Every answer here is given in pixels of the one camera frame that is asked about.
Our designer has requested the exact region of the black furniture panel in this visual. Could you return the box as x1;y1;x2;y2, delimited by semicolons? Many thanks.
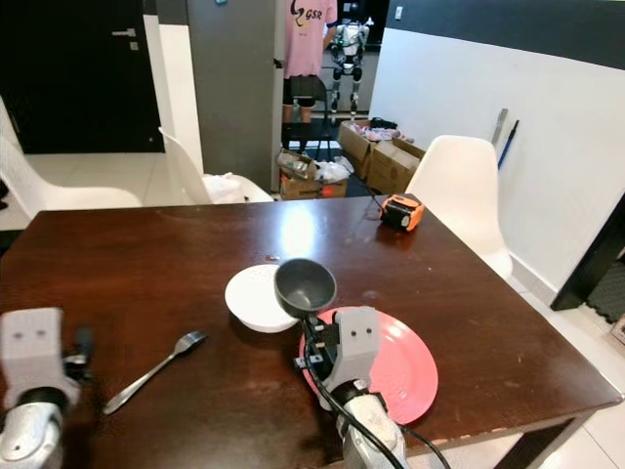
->
551;193;625;313

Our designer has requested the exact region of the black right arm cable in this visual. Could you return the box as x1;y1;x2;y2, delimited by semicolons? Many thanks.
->
301;320;452;469

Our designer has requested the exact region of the white plastic chair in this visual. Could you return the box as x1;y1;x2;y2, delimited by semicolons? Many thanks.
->
404;134;515;280
0;130;144;212

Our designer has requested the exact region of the silver humanoid robot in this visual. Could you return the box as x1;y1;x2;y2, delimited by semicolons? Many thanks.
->
326;18;371;115

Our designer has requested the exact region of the silver door handle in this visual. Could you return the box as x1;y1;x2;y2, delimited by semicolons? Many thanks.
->
111;27;139;51

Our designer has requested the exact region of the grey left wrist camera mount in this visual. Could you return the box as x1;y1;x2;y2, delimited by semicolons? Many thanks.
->
1;307;81;407

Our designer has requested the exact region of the blue stick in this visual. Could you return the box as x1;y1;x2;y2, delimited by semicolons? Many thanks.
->
497;118;521;168

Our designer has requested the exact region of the orange and black device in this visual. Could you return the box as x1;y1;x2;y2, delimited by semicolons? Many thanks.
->
380;192;427;235

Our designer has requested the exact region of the large cardboard box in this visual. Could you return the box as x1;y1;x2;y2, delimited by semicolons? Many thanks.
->
337;118;428;195

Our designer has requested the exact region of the small cardboard box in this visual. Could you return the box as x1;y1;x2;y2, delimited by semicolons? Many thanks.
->
277;149;350;200

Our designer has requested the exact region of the pink plate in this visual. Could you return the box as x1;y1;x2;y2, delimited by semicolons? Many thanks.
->
298;306;439;426

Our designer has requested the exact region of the grey stick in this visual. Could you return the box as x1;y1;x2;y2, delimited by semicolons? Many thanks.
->
490;107;510;147

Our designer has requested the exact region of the silver metal fork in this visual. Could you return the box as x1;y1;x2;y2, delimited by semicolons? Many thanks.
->
102;330;209;416

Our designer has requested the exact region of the dark wooden table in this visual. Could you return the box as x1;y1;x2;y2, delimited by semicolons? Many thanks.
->
0;195;624;469

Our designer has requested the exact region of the black door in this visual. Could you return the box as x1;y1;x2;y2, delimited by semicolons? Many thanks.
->
0;0;165;155

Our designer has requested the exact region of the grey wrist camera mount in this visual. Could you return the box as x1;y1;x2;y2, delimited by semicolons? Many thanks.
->
327;306;383;394
1;307;81;407

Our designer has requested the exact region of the white bowl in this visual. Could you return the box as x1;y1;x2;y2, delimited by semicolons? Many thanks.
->
224;264;301;334

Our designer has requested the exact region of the white plastic bag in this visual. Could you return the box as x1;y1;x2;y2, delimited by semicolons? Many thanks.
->
312;155;354;185

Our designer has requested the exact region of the person in pink shirt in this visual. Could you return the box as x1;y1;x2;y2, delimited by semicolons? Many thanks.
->
282;0;340;130

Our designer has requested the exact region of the dark grey bowl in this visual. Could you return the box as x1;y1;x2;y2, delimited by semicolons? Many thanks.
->
273;258;339;320

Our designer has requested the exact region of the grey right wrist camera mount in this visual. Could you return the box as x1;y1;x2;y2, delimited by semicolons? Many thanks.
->
327;306;383;394

